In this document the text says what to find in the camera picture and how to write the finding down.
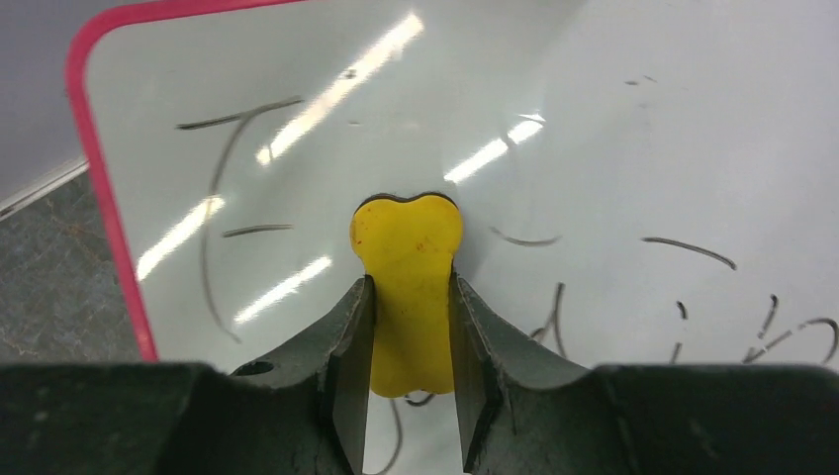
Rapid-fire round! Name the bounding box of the yellow bone-shaped eraser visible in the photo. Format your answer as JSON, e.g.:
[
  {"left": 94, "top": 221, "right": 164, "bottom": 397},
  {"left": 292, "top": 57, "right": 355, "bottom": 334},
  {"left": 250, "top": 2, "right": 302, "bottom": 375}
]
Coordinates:
[{"left": 349, "top": 193, "right": 463, "bottom": 399}]

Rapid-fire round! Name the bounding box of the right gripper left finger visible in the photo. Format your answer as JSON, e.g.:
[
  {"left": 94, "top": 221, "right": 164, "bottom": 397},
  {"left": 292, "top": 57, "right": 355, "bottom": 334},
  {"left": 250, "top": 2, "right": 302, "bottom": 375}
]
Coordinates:
[{"left": 231, "top": 276, "right": 375, "bottom": 474}]

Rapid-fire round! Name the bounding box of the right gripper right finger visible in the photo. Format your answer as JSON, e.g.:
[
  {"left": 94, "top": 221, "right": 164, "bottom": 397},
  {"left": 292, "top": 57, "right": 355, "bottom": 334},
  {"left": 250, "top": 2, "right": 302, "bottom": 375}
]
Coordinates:
[{"left": 448, "top": 274, "right": 587, "bottom": 474}]

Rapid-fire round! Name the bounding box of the pink framed whiteboard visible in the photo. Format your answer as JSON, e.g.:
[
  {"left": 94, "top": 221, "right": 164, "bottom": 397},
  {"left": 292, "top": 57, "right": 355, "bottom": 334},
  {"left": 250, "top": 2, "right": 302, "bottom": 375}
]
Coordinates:
[{"left": 65, "top": 1, "right": 838, "bottom": 474}]

